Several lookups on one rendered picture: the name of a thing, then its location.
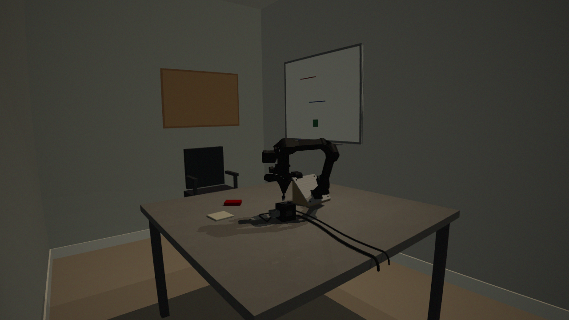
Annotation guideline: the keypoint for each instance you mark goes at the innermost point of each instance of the red rectangular block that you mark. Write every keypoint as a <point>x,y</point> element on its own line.
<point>232,202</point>

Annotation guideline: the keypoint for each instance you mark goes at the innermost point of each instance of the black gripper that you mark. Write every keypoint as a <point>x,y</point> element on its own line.
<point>283,176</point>

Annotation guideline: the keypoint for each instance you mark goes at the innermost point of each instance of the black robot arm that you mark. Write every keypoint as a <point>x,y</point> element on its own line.
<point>287,146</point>

